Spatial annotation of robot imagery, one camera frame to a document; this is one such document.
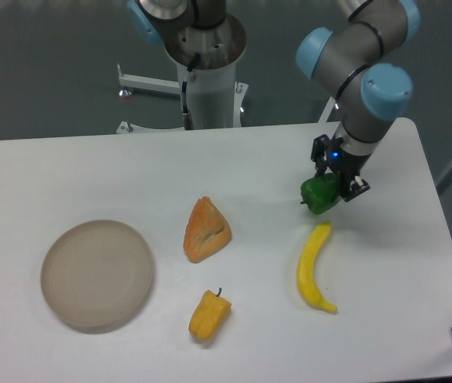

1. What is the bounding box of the black cable on pedestal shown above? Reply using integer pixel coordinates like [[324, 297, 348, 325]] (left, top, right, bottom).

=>
[[180, 52, 201, 131]]

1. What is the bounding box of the yellow banana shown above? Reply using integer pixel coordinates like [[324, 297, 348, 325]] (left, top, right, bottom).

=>
[[295, 221, 337, 314]]

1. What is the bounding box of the green bell pepper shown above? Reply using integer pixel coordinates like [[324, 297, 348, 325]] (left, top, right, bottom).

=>
[[300, 173, 339, 215]]

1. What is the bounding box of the orange bread wedge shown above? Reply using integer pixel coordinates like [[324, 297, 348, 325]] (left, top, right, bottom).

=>
[[183, 196, 232, 263]]

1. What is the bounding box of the beige round plate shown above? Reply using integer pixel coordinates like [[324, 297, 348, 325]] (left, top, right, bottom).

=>
[[40, 219, 155, 334]]

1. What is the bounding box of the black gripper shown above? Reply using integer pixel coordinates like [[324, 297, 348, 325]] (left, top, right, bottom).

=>
[[311, 134, 372, 202]]

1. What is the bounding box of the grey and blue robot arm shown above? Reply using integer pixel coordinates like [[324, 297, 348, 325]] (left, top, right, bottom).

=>
[[126, 1, 420, 213]]

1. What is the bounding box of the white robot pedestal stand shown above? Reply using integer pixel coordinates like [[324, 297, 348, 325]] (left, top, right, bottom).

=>
[[115, 11, 250, 135]]

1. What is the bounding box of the yellow bell pepper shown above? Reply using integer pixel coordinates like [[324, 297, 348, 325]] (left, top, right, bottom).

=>
[[188, 287, 232, 342]]

